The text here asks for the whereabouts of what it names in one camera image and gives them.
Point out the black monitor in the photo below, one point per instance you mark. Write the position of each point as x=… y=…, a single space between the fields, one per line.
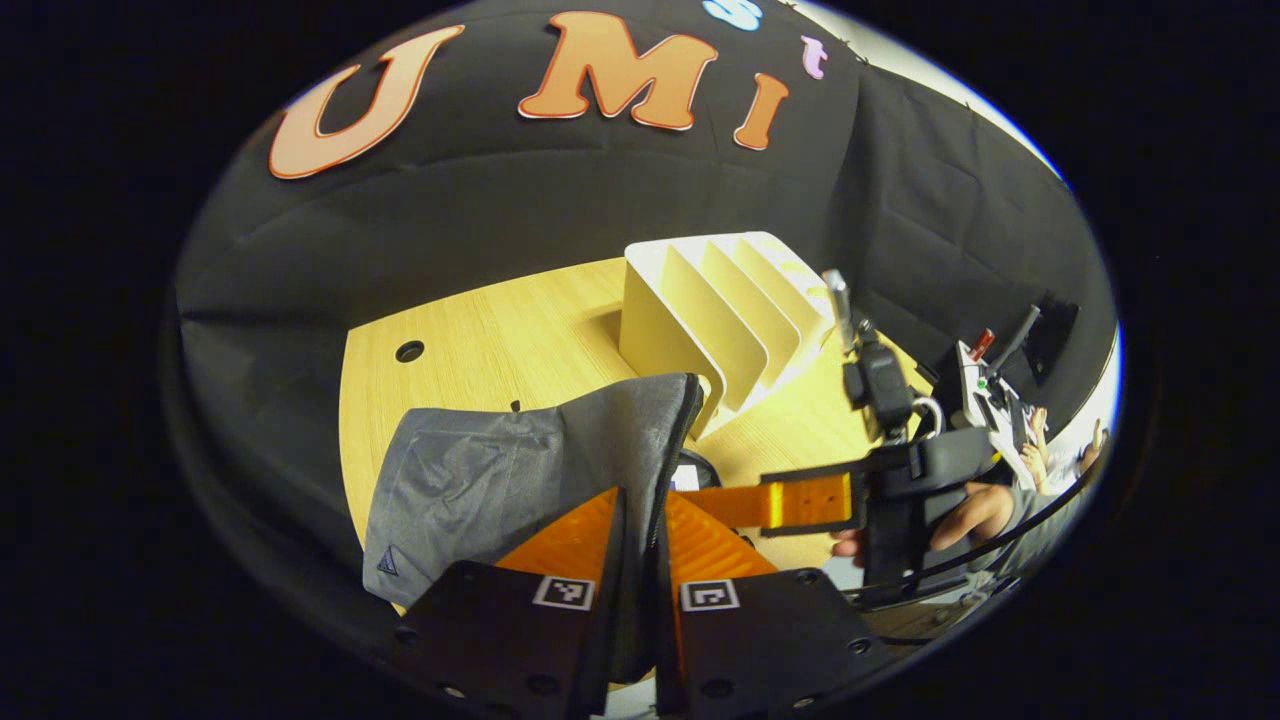
x=1050 y=335

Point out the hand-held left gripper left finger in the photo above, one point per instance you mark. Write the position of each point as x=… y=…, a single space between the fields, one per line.
x=612 y=640

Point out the white bookshelf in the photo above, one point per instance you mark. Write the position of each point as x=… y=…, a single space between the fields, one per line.
x=655 y=330

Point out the grey schoolbag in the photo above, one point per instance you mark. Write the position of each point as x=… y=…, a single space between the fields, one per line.
x=480 y=470

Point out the cluttered white desk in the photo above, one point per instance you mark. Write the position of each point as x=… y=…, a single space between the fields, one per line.
x=985 y=400

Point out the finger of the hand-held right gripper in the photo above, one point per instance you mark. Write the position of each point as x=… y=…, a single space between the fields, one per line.
x=800 y=503

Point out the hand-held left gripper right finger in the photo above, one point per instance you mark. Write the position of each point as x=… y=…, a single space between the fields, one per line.
x=668 y=650

